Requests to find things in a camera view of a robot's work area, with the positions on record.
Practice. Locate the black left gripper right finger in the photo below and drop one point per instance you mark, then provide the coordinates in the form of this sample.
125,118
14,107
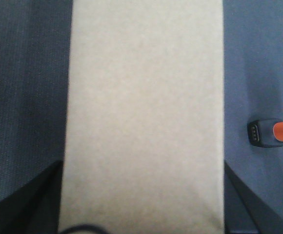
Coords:
244,211

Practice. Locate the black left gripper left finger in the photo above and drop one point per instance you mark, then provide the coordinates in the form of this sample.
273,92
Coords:
35,207

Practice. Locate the orange black barcode scanner gun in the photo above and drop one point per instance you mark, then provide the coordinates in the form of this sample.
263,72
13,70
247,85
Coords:
266,133

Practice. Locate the brown cardboard package box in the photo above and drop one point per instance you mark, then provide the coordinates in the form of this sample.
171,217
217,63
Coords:
144,142

